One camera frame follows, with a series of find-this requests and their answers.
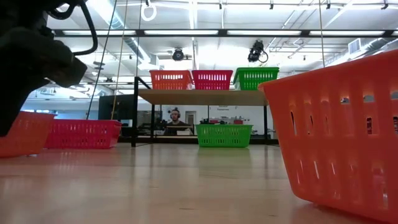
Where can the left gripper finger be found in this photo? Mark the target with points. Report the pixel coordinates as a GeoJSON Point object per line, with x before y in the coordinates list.
{"type": "Point", "coordinates": [12, 99]}

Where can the orange plastic basket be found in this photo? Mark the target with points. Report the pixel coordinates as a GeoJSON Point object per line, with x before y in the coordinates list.
{"type": "Point", "coordinates": [335, 140]}
{"type": "Point", "coordinates": [31, 137]}
{"type": "Point", "coordinates": [171, 81]}

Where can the red plastic basket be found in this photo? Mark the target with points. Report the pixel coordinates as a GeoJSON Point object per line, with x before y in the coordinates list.
{"type": "Point", "coordinates": [212, 81]}
{"type": "Point", "coordinates": [82, 135]}

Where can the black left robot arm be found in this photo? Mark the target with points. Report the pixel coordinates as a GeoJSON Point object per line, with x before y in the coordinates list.
{"type": "Point", "coordinates": [21, 15]}

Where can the wooden shelf with black legs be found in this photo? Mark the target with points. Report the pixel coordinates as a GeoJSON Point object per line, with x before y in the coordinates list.
{"type": "Point", "coordinates": [202, 97]}

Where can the black computer monitor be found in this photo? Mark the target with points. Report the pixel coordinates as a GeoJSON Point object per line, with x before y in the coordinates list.
{"type": "Point", "coordinates": [107, 107]}

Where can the person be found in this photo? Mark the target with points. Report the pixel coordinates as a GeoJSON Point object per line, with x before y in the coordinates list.
{"type": "Point", "coordinates": [175, 116]}

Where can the white ceiling air vent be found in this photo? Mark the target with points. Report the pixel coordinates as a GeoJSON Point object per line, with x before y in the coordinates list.
{"type": "Point", "coordinates": [354, 46]}

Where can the silver ventilation duct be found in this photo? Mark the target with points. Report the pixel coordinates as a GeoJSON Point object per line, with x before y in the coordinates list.
{"type": "Point", "coordinates": [115, 21]}

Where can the black ceiling-mounted camera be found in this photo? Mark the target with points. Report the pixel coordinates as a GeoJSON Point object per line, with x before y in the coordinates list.
{"type": "Point", "coordinates": [178, 54]}
{"type": "Point", "coordinates": [256, 51]}

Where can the black aluminium frame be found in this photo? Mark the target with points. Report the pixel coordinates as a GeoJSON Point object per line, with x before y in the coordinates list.
{"type": "Point", "coordinates": [222, 32]}

